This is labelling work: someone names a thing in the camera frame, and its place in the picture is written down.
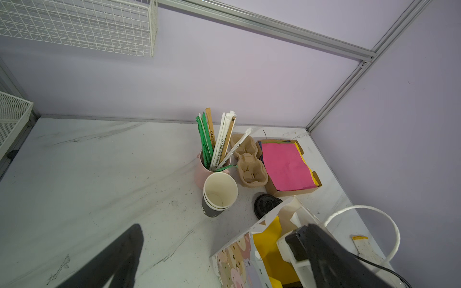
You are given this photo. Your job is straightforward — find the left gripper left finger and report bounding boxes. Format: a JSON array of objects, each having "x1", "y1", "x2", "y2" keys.
[{"x1": 59, "y1": 224, "x2": 144, "y2": 288}]

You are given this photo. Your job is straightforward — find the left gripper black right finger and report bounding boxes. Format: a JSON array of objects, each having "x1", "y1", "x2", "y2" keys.
[{"x1": 285, "y1": 224, "x2": 390, "y2": 288}]

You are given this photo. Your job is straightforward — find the yellow paper napkin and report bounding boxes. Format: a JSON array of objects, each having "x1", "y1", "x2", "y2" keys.
[{"x1": 253, "y1": 216, "x2": 300, "y2": 288}]

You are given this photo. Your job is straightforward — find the black plastic cup lids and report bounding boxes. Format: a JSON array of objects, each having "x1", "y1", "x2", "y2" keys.
[{"x1": 253, "y1": 194, "x2": 283, "y2": 219}]

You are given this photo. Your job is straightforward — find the cartoon animal paper gift bag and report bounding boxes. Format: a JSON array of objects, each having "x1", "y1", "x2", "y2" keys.
[{"x1": 211, "y1": 196, "x2": 408, "y2": 288}]

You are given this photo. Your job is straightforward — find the paper cups black sleeve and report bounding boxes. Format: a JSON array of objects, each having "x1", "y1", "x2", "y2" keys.
[{"x1": 202, "y1": 172, "x2": 238, "y2": 218}]

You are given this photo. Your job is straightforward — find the white work glove right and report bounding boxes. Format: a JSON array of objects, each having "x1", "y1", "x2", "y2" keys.
[{"x1": 352, "y1": 235, "x2": 386, "y2": 279}]

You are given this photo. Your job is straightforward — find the cardboard box yellow napkins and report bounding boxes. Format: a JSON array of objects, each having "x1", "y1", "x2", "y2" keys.
[{"x1": 256, "y1": 139, "x2": 322, "y2": 198}]

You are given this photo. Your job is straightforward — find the pink metal bucket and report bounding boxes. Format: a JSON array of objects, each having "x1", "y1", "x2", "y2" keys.
[{"x1": 194, "y1": 151, "x2": 213, "y2": 190}]

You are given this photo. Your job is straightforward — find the stacked pulp cup carriers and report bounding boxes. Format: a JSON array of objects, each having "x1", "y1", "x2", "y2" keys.
[{"x1": 233, "y1": 136, "x2": 269, "y2": 188}]

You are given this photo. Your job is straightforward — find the green wrapped straw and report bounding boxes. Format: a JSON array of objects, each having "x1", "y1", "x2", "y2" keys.
[{"x1": 196, "y1": 111, "x2": 236, "y2": 172}]

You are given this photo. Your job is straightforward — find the brown paper straw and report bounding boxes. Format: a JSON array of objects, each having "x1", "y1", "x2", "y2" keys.
[{"x1": 205, "y1": 108, "x2": 216, "y2": 149}]

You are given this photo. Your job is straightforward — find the white mesh shelf lower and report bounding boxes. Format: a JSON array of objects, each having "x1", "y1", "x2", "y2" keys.
[{"x1": 0, "y1": 92, "x2": 34, "y2": 158}]

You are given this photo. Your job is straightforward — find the white wire basket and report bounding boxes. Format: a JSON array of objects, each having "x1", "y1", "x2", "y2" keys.
[{"x1": 1, "y1": 0, "x2": 158, "y2": 57}]

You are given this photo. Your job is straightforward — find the aluminium frame profiles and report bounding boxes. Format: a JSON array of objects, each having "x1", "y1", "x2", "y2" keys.
[{"x1": 158, "y1": 1, "x2": 432, "y2": 133}]

